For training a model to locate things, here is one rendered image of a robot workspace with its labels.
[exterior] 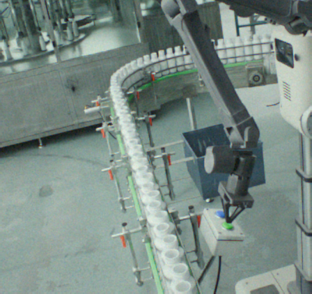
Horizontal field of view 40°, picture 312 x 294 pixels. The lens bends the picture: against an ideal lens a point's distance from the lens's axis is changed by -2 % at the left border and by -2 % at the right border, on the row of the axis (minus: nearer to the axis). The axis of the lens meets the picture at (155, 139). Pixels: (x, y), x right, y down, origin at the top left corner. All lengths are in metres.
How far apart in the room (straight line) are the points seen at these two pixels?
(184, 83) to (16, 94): 2.26
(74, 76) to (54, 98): 0.32
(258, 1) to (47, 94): 3.78
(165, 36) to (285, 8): 5.51
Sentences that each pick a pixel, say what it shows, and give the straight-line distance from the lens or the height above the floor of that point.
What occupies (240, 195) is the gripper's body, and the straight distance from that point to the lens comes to 1.16.
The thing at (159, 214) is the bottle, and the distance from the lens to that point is 1.25.
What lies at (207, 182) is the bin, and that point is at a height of 0.82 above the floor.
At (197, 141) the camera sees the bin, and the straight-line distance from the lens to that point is 2.26.
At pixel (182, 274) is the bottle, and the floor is 1.16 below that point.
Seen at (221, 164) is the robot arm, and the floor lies 1.32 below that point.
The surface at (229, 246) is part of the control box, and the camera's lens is 1.23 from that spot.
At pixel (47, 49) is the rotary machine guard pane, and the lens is 4.73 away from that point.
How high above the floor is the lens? 1.85
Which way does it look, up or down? 24 degrees down
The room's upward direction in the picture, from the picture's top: 12 degrees counter-clockwise
